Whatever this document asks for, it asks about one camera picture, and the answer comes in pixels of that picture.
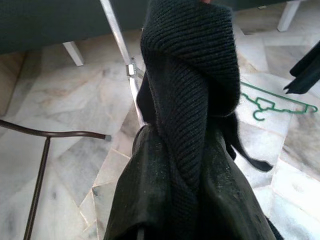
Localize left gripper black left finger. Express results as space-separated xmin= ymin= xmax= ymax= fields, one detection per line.
xmin=103 ymin=124 xmax=181 ymax=240

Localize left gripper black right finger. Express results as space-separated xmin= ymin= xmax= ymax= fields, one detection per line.
xmin=199 ymin=135 xmax=284 ymax=240

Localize black printed shirt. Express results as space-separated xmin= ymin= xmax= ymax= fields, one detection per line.
xmin=136 ymin=0 xmax=275 ymax=240
xmin=283 ymin=39 xmax=320 ymax=96

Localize green plastic hanger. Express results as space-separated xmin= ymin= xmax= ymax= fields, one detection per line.
xmin=239 ymin=81 xmax=319 ymax=122

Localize marble pattern folding table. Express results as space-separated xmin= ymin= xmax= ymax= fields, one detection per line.
xmin=0 ymin=119 xmax=113 ymax=240

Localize silver metal clothes rack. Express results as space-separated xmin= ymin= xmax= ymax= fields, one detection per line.
xmin=99 ymin=0 xmax=148 ymax=126

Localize black television cabinet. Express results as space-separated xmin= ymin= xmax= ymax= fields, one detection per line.
xmin=0 ymin=0 xmax=320 ymax=67

